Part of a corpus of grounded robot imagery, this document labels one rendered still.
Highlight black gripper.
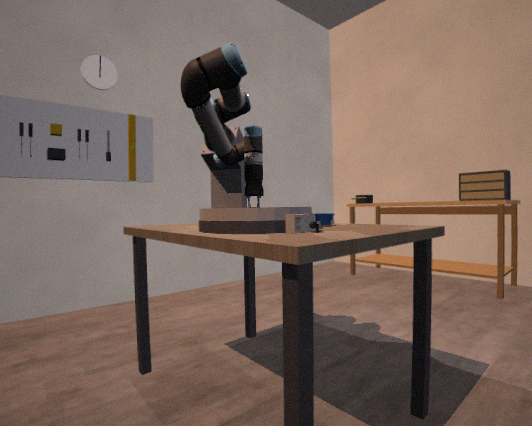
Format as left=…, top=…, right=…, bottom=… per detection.
left=244, top=153, right=264, bottom=208

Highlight blue crate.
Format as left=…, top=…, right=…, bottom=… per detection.
left=312, top=213, right=334, bottom=225

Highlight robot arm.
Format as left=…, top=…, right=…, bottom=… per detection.
left=181, top=43, right=263, bottom=170

